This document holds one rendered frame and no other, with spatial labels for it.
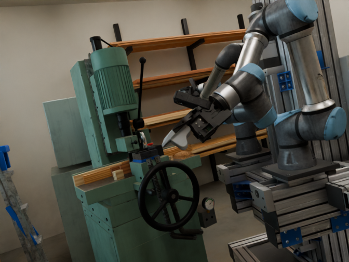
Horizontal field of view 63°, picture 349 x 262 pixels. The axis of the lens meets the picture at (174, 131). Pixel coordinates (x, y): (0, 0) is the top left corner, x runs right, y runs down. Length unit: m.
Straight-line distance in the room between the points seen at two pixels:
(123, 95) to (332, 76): 0.99
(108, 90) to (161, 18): 2.98
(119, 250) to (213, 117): 0.79
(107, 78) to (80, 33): 2.56
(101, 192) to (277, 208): 0.72
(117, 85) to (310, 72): 0.83
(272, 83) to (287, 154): 0.38
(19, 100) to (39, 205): 1.24
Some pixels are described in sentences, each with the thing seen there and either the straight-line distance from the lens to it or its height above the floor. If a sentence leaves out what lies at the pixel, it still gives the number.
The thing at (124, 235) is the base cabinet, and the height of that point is 0.66.
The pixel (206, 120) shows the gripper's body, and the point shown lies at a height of 1.10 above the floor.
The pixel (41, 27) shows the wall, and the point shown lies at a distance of 3.93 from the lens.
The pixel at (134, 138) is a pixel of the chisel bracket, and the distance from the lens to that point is 1.44.
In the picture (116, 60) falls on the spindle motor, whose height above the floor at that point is 1.44.
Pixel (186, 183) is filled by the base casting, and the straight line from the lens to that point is 1.46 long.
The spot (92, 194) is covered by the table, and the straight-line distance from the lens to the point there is 1.27.
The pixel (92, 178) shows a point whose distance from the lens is 1.42.
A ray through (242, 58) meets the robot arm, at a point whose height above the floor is 1.28.
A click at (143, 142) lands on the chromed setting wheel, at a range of 1.59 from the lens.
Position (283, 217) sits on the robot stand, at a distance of 1.25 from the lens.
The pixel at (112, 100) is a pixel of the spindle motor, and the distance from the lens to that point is 1.40.
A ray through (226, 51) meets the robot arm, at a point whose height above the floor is 1.42.
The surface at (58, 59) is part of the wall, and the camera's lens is 3.83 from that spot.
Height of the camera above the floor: 1.15
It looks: 4 degrees down
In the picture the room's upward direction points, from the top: 12 degrees counter-clockwise
